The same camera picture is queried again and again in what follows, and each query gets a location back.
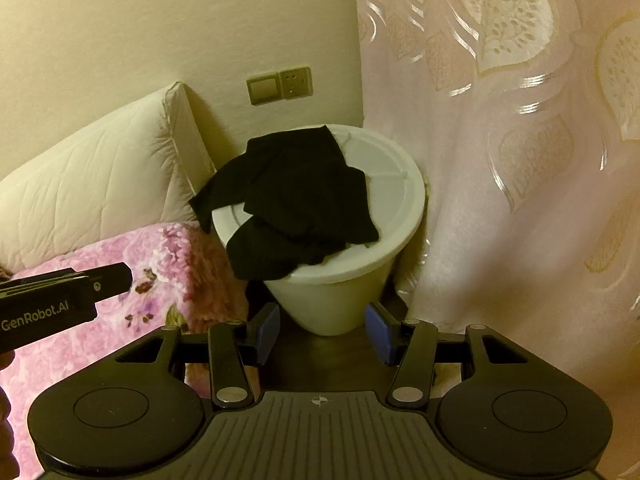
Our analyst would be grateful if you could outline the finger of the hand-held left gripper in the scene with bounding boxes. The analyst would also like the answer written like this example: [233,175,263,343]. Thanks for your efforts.
[0,262,135,306]

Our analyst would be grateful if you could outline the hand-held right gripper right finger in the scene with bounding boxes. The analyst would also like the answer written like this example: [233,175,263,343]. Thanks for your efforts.
[365,301,531,406]

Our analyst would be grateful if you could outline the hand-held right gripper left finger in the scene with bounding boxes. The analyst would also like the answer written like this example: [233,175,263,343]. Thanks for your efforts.
[115,302,281,408]

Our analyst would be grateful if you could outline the white lidded bucket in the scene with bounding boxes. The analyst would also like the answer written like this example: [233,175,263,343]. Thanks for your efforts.
[211,124,426,337]

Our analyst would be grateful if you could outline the black pants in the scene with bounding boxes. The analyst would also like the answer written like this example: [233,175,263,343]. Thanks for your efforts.
[189,126,381,281]

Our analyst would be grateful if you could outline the person's left hand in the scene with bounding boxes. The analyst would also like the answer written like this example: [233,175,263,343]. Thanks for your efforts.
[0,352,16,463]

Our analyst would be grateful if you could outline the pink floral blanket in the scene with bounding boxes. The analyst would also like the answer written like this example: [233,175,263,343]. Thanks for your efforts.
[0,221,263,411]

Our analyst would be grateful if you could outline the white pillow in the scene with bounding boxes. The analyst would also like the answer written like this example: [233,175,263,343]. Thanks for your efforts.
[0,81,217,273]

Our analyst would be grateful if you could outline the pink patterned curtain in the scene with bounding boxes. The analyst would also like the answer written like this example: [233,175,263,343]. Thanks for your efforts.
[350,0,640,411]

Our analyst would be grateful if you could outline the olive wall switch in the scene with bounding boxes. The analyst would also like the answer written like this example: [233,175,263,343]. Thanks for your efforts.
[246,74,282,106]

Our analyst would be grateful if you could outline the olive wall socket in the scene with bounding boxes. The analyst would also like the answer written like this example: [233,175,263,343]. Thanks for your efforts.
[278,66,314,98]

